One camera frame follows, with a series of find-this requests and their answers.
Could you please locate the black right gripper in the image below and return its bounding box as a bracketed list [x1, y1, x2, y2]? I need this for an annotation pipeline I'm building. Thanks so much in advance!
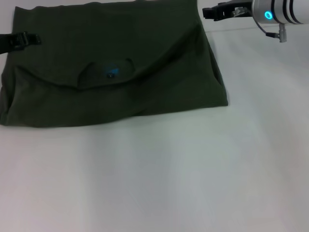
[202, 0, 253, 22]

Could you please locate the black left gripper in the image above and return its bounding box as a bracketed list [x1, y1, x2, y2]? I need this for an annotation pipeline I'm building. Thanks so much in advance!
[0, 32, 42, 55]

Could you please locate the dark green FREE t-shirt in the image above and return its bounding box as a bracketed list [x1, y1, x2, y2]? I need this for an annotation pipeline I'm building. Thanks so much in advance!
[0, 0, 229, 128]

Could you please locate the silver right wrist cable connector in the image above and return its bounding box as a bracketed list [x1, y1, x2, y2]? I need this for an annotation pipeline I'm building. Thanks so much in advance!
[255, 21, 288, 44]

